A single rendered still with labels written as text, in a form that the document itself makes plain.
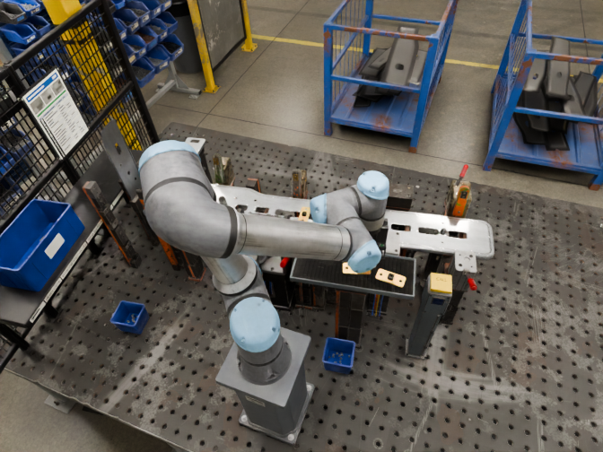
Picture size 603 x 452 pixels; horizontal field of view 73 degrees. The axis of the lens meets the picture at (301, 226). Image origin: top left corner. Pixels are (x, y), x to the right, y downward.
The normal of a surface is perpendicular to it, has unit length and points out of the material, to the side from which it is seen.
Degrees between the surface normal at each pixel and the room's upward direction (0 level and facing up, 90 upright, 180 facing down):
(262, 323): 7
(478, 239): 0
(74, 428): 0
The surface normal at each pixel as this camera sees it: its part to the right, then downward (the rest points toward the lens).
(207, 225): 0.37, 0.00
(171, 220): -0.13, 0.18
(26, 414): -0.05, -0.65
